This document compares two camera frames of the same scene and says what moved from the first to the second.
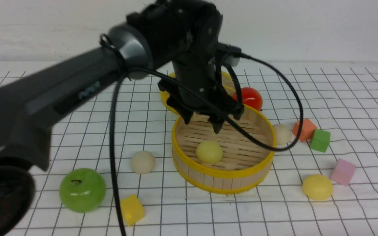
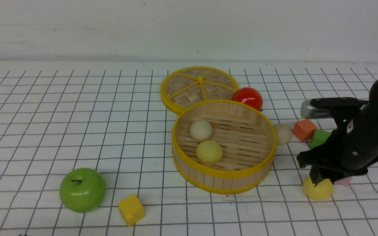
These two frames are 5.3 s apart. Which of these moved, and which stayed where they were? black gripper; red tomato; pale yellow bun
Moved: black gripper
Stayed: red tomato; pale yellow bun
